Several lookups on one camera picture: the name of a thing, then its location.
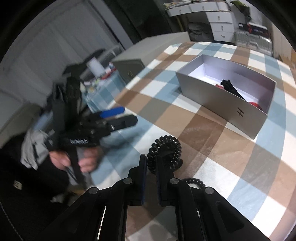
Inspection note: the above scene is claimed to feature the black spiral hair tie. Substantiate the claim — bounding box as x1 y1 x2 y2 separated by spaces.
184 177 206 189
146 135 184 173

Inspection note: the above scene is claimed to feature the black bow hair accessory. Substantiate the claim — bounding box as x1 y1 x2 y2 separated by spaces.
220 79 245 100

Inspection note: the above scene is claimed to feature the red clear hair clip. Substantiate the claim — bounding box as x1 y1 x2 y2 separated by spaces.
249 101 262 110

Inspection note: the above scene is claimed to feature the grey bedside nightstand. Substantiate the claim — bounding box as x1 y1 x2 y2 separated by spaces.
111 32 190 83

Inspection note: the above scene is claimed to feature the plaid bed sheet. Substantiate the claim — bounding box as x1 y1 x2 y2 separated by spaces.
91 42 295 240

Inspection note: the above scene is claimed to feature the silver grey cardboard box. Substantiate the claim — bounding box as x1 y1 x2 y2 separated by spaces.
176 55 276 138

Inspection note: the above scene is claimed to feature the white dressing desk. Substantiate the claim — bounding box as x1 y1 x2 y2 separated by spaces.
166 1 237 44

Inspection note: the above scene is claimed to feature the silver aluminium suitcase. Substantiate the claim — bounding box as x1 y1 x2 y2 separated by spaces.
234 31 273 56

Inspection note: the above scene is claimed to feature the black red shoe box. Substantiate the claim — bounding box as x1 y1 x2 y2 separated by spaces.
238 22 269 38

